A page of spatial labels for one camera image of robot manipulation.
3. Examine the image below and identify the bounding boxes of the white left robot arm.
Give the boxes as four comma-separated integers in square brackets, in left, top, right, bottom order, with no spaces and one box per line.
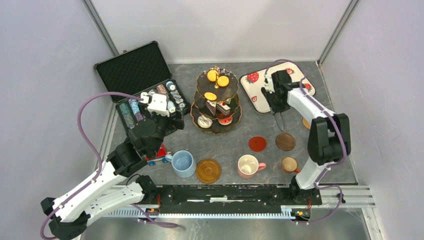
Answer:
[40,93,184,240]

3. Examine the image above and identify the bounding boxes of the green toy cake roll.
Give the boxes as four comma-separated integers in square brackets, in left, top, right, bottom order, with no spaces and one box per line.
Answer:
[225,98,237,105]

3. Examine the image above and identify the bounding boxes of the woven rattan coaster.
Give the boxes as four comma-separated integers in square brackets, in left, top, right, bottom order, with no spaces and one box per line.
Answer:
[302,118,311,130]

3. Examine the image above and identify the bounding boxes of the black poker chip case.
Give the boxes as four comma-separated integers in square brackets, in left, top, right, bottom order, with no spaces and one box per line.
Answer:
[94,41,190,120]

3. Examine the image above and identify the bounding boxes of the cream strawberry serving tray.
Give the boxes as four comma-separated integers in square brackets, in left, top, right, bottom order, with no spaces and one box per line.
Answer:
[239,62,305,114]

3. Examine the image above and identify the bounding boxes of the chocolate cake slice toy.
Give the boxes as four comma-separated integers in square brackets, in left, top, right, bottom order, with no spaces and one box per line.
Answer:
[206,100,217,117]

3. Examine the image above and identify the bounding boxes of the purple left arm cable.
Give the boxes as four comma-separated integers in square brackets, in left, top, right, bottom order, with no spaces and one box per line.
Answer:
[40,92,143,240]

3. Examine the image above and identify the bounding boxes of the small orange brown cup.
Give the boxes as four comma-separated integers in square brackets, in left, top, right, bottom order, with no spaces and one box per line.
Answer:
[281,157,301,174]

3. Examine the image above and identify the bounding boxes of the red round coaster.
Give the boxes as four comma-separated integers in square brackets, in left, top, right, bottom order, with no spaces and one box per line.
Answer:
[248,136,267,152]

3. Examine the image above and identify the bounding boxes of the white chocolate striped toy donut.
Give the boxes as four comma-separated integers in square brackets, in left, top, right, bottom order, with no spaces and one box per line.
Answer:
[197,114,213,129]

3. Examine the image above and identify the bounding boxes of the three-tier black gold cake stand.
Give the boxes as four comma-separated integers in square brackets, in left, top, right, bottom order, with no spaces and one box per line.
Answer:
[190,66,242,134]

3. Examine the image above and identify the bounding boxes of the pink mug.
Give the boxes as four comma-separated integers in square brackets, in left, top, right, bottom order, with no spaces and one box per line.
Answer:
[237,154,267,179]

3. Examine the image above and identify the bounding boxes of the light blue mug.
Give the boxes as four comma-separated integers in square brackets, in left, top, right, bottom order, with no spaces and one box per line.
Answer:
[165,150,197,179]

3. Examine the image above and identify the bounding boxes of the red toy car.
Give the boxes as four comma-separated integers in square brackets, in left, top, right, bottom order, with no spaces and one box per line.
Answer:
[146,143,172,166]

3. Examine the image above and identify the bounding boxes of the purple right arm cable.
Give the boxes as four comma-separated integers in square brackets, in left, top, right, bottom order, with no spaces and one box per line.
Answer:
[264,58,349,225]

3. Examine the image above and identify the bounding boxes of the orange toy macaron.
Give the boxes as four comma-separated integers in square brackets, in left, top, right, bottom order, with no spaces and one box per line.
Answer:
[206,69,218,82]
[204,92,217,102]
[216,75,230,87]

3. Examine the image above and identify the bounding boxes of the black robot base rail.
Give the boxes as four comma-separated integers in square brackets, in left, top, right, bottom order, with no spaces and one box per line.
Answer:
[137,184,323,219]

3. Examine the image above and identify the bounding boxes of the dark brown wooden coaster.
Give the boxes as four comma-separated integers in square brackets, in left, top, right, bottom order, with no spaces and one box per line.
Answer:
[275,132,296,151]

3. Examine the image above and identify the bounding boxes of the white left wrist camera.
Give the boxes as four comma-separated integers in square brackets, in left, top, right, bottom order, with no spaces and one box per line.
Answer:
[139,92,170,117]

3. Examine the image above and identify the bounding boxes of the red strawberry toy tart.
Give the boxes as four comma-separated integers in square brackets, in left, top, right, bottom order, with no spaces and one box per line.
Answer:
[218,115,233,126]

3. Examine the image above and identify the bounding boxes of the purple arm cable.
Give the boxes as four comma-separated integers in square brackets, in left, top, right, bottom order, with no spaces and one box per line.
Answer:
[264,58,349,225]
[40,92,143,240]

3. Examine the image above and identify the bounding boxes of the strawberry layer cake slice toy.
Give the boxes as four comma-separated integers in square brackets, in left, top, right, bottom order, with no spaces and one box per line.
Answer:
[216,102,231,116]

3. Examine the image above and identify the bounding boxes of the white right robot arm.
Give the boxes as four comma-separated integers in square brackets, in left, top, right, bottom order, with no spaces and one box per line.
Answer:
[261,70,351,204]

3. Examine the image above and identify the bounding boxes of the amber glass saucer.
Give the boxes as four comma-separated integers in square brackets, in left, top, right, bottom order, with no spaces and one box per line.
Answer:
[195,159,222,184]

